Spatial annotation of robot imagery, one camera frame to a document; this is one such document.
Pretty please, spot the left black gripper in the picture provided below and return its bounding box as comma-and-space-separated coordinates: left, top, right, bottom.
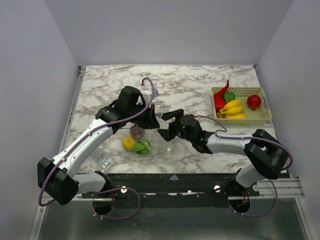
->
127, 102, 161, 130

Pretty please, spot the purple mangosteen toy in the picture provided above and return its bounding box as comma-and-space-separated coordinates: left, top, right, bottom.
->
129, 125, 145, 140

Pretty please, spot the clear zip top bag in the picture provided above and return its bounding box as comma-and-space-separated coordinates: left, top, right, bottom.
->
116, 122, 175, 158

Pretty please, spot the green watermelon toy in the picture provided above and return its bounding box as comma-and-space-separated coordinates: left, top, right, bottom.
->
134, 138, 151, 155

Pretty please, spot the yellow lemon toy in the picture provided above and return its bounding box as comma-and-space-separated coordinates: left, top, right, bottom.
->
122, 136, 136, 151

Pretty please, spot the red chili pepper toy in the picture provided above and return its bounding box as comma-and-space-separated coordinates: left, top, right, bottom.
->
213, 80, 230, 98

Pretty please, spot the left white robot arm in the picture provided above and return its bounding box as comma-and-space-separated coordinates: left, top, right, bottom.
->
37, 86, 160, 205

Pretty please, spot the red bell pepper toy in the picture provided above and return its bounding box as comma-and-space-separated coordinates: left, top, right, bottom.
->
214, 96, 226, 112

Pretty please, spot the green bell pepper toy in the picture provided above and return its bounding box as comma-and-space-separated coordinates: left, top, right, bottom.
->
222, 91, 236, 103

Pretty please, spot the yellow banana bunch toy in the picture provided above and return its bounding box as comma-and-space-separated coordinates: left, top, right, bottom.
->
219, 99, 247, 119

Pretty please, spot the red pomegranate toy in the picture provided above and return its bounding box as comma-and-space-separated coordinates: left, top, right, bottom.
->
246, 94, 262, 110

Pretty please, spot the beige plastic basket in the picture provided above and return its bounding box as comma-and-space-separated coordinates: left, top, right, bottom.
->
210, 86, 273, 126

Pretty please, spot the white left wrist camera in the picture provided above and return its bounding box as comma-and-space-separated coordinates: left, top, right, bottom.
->
140, 84, 160, 105

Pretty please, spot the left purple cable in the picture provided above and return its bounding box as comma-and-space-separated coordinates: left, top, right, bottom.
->
38, 77, 155, 221

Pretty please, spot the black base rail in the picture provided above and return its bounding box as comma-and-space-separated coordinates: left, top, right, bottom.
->
81, 173, 259, 211

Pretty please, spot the aluminium extrusion rail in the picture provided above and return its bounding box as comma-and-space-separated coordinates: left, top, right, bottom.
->
253, 178, 305, 199

